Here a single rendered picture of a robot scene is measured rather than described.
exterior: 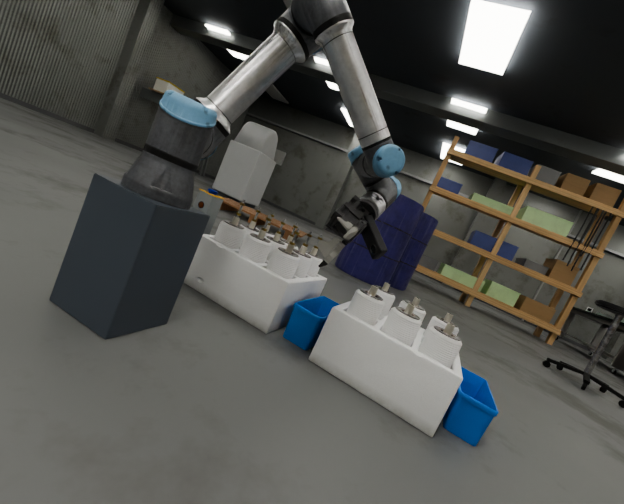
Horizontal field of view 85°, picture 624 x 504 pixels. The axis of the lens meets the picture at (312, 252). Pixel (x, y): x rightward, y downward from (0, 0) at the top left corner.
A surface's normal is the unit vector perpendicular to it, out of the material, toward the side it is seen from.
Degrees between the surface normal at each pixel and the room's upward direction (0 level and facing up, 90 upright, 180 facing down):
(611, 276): 90
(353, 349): 90
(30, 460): 0
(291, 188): 90
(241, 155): 90
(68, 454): 0
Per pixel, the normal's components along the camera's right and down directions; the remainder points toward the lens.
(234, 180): -0.27, 0.00
